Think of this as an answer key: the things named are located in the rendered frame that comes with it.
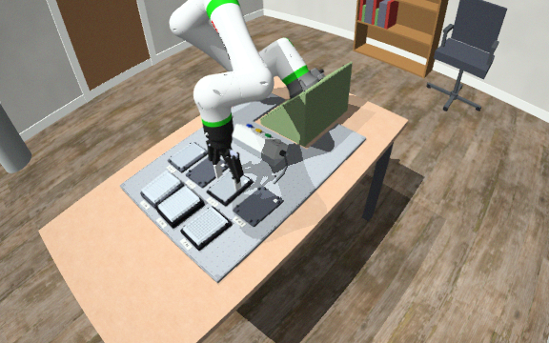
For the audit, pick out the white button panel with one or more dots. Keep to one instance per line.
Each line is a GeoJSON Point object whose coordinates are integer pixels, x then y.
{"type": "Point", "coordinates": [260, 144]}

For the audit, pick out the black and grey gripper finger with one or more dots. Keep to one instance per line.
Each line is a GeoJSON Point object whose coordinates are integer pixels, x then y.
{"type": "Point", "coordinates": [215, 158]}
{"type": "Point", "coordinates": [235, 167]}

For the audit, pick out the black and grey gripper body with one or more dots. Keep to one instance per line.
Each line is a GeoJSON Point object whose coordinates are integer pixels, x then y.
{"type": "Point", "coordinates": [224, 145]}

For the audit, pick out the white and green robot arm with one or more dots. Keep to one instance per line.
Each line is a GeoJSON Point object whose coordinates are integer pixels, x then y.
{"type": "Point", "coordinates": [249, 79]}

